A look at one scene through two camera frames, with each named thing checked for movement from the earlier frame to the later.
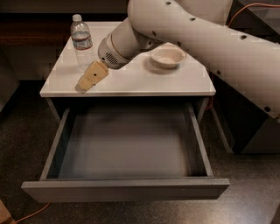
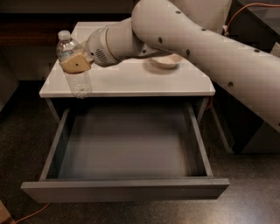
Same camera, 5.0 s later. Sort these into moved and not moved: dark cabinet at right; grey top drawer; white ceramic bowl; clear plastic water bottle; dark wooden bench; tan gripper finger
Moved: clear plastic water bottle; tan gripper finger
Not moved: dark cabinet at right; grey top drawer; dark wooden bench; white ceramic bowl
